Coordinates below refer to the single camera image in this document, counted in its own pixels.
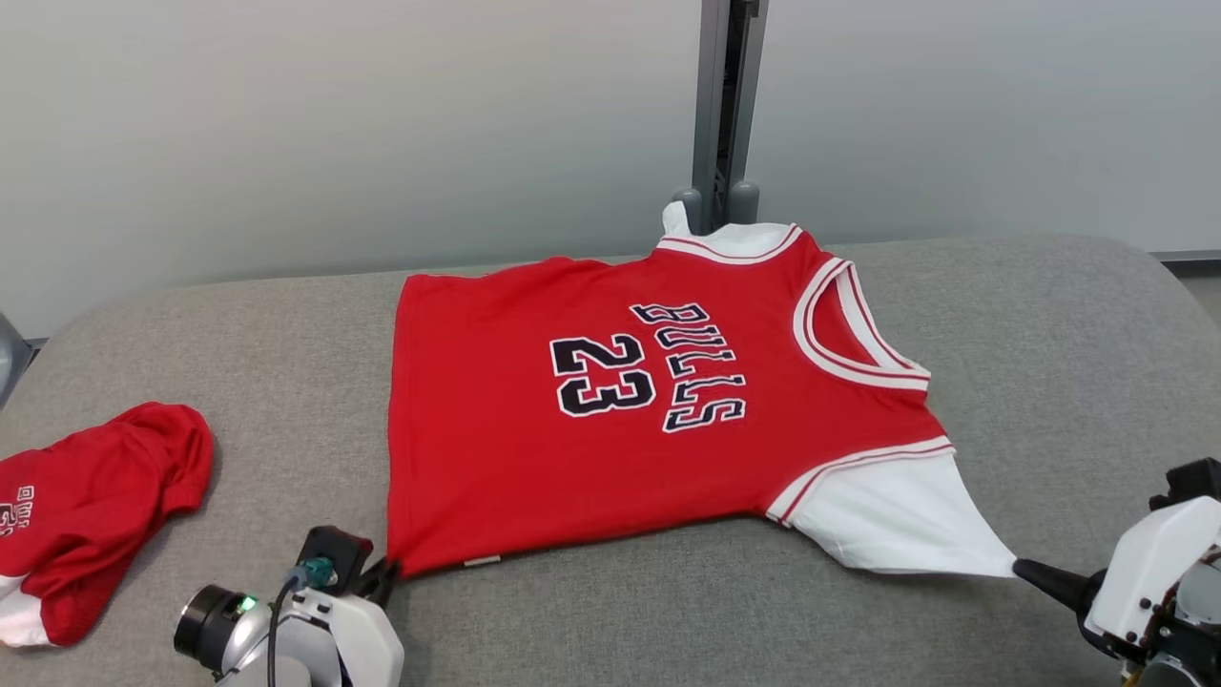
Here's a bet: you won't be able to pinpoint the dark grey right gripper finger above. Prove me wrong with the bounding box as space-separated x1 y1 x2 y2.
1012 557 1107 617

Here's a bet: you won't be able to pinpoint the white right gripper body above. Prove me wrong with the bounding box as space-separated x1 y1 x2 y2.
1083 495 1221 652

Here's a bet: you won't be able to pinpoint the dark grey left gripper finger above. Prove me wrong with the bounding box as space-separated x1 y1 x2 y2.
359 557 403 612

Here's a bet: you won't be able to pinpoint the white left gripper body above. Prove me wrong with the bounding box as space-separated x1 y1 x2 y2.
221 590 407 687

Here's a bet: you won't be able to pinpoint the red Bulls jersey white sleeves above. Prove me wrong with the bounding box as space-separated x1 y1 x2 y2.
385 200 1020 581

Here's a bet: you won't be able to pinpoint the teal plug left camera cable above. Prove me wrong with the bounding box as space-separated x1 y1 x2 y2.
265 556 339 687

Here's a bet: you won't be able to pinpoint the grey metal frame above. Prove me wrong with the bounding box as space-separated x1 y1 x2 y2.
0 309 40 408

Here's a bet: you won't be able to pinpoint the grey partition post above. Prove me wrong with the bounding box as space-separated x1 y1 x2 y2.
672 0 771 237

